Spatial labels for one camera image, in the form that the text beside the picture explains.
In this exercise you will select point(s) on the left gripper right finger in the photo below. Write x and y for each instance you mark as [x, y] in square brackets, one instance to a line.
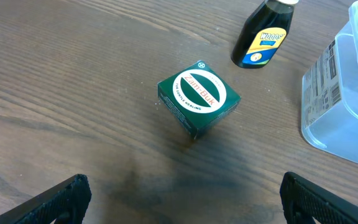
[306, 202]

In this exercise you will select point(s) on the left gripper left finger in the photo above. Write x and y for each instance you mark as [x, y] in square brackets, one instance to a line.
[66, 202]

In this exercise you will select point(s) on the green Zam-Buk box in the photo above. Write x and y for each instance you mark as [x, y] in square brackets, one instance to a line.
[198, 97]

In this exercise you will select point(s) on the dark syrup bottle white cap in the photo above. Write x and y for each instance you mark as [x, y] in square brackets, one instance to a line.
[263, 33]

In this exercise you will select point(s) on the clear plastic container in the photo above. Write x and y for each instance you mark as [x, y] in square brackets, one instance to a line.
[329, 102]

